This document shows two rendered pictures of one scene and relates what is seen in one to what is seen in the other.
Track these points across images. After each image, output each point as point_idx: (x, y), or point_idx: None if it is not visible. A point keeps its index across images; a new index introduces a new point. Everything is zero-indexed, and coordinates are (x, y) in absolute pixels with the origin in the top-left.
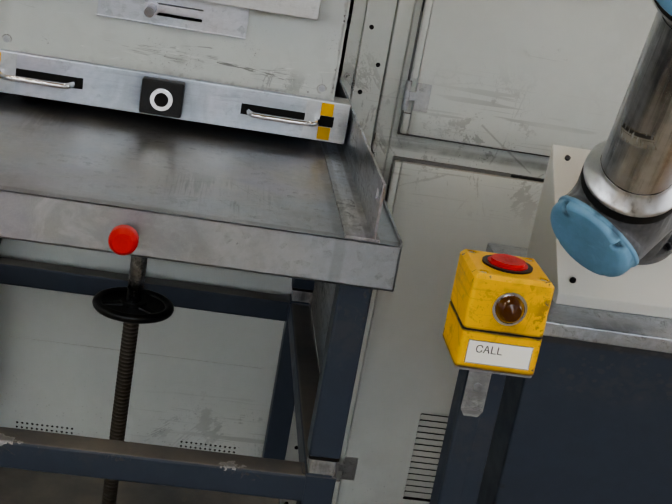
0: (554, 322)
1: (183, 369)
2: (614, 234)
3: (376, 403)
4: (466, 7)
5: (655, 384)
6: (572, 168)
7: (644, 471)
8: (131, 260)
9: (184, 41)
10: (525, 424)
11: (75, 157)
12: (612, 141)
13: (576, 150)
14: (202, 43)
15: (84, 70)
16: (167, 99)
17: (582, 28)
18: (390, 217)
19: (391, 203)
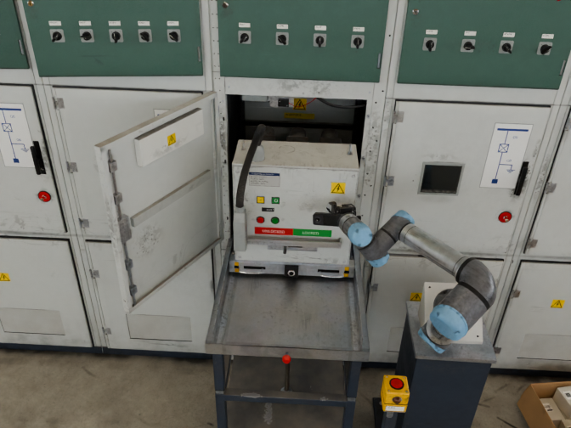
0: (422, 355)
1: None
2: (436, 347)
3: (374, 325)
4: (396, 208)
5: (458, 368)
6: (431, 290)
7: (456, 389)
8: None
9: (296, 253)
10: (415, 379)
11: (268, 312)
12: (432, 328)
13: (432, 283)
14: (302, 253)
15: (265, 264)
16: (293, 273)
17: (441, 211)
18: (367, 331)
19: (374, 267)
